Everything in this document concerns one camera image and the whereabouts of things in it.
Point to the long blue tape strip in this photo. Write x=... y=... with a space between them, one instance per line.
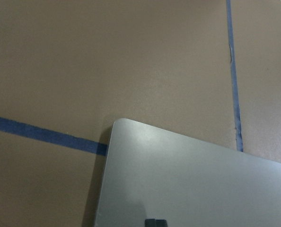
x=49 y=136

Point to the grey laptop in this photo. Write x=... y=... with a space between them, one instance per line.
x=154 y=173

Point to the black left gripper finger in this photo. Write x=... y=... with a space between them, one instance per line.
x=155 y=223

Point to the crossing blue tape strip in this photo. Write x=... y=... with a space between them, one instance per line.
x=233 y=72

